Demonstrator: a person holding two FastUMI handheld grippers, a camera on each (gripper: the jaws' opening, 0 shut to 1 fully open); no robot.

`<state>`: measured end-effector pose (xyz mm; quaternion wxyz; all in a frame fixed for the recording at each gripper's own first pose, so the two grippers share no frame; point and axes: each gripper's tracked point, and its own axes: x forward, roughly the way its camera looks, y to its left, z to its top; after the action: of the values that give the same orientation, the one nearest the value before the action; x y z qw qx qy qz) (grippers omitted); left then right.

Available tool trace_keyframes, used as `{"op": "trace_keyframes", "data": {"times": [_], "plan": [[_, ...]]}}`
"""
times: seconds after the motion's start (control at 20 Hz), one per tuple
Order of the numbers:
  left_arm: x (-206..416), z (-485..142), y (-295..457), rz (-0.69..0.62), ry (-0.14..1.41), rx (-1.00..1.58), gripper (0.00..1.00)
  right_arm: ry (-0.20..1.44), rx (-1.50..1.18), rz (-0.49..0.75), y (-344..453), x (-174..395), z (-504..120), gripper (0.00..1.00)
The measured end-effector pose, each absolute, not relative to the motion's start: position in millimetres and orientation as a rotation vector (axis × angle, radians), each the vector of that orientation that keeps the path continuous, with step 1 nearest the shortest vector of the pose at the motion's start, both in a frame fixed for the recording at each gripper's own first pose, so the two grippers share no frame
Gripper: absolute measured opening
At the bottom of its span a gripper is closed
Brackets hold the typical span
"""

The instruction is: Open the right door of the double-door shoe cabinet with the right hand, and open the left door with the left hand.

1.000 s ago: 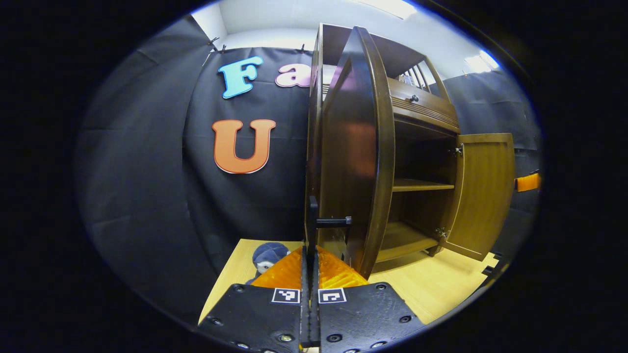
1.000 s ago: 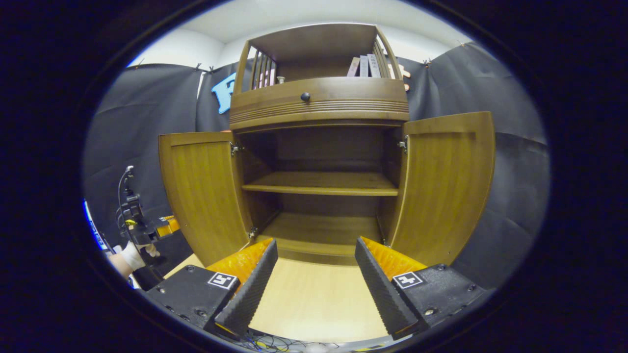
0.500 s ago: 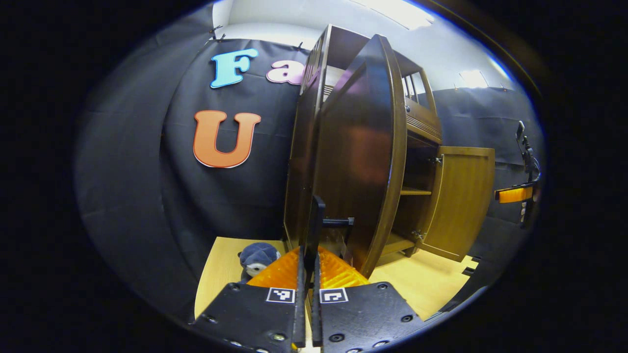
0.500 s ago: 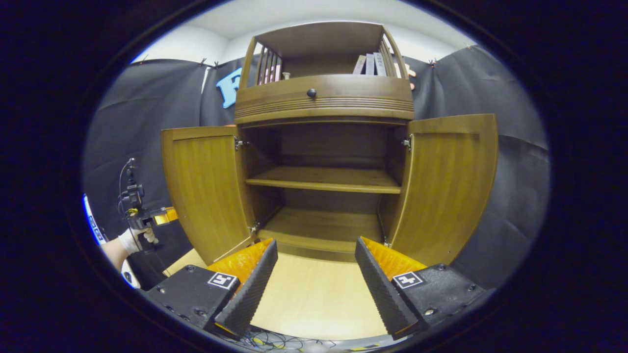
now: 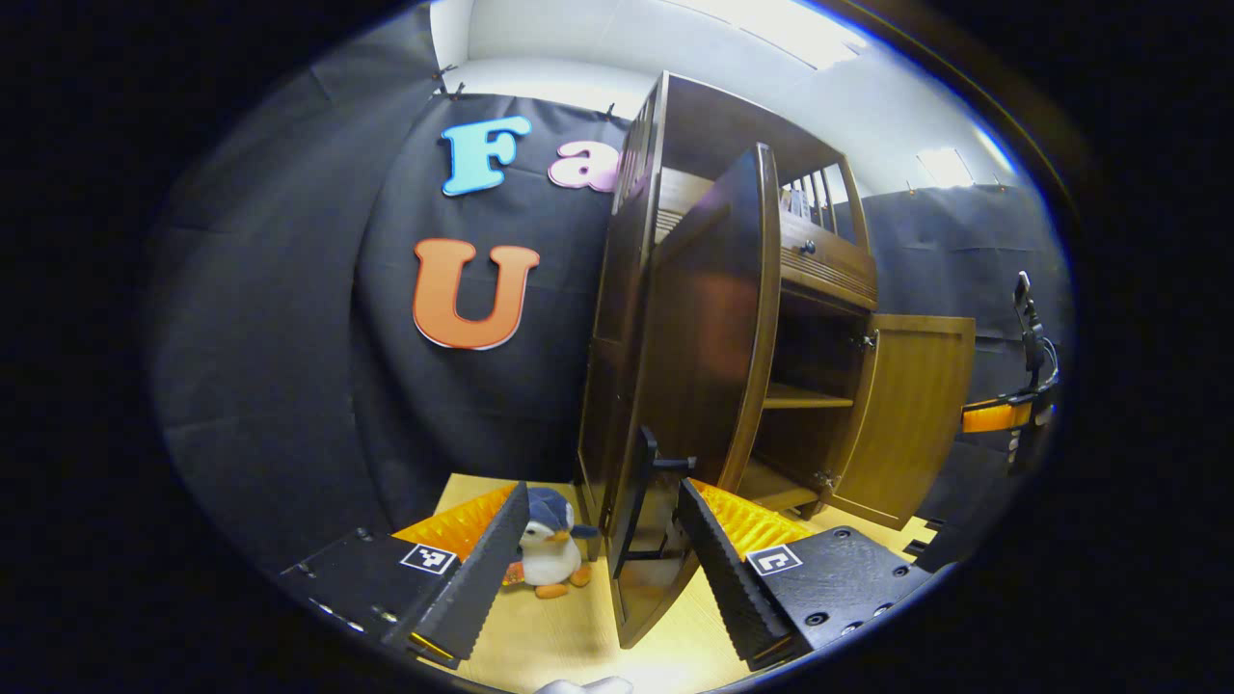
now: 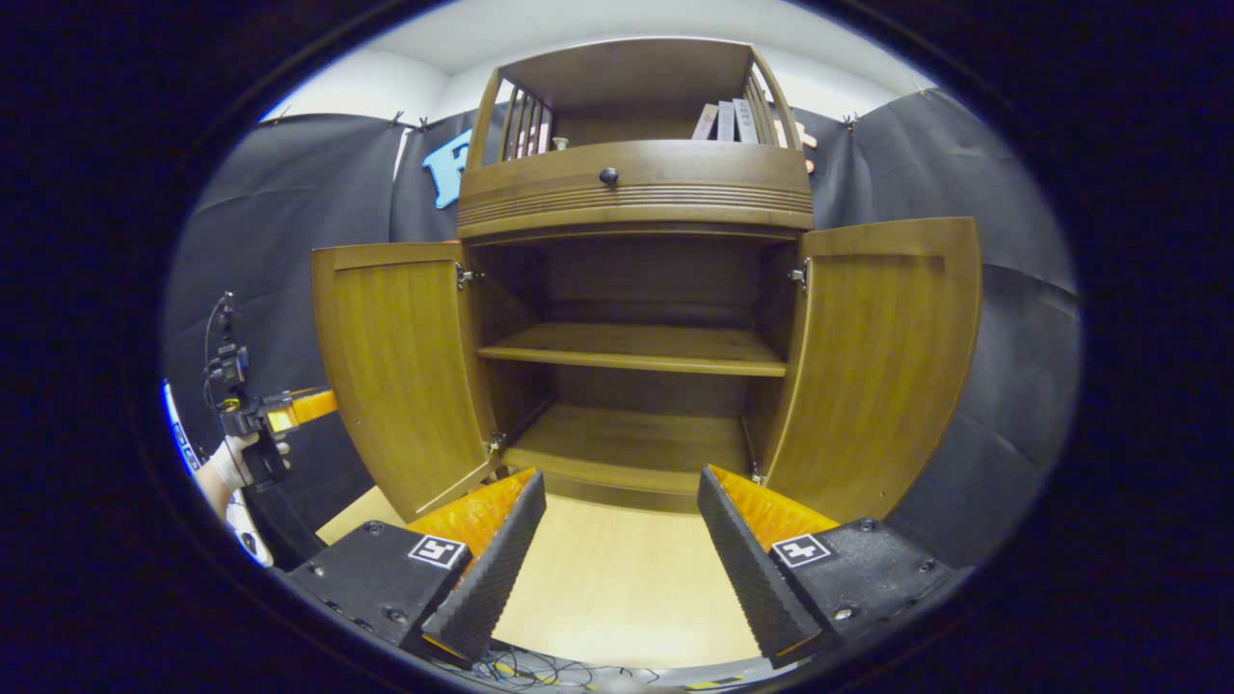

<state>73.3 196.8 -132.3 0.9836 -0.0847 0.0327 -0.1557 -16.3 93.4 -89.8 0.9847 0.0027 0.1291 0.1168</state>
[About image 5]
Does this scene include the wooden double-door shoe cabinet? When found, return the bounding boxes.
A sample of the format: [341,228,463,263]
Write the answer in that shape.
[577,70,977,649]

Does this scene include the black backdrop cloth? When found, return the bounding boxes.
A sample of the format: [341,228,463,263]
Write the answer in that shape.
[145,5,1071,579]

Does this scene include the penguin plush toy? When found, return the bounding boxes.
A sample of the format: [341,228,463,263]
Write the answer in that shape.
[503,487,601,601]

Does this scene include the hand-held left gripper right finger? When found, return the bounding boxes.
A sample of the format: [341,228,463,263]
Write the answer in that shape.
[675,479,934,673]

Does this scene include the wooden drawer with black knob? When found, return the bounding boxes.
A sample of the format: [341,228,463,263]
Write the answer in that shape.
[779,212,878,311]

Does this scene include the small ceiling light panel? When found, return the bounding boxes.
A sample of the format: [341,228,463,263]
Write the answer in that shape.
[916,147,975,189]

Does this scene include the wooden shoe cabinet door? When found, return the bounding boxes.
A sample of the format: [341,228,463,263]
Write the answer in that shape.
[827,315,977,531]
[607,143,782,649]

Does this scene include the large ceiling light panel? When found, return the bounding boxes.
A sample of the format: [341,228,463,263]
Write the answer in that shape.
[675,0,869,68]

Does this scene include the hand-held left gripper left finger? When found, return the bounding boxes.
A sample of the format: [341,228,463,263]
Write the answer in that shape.
[280,481,531,669]

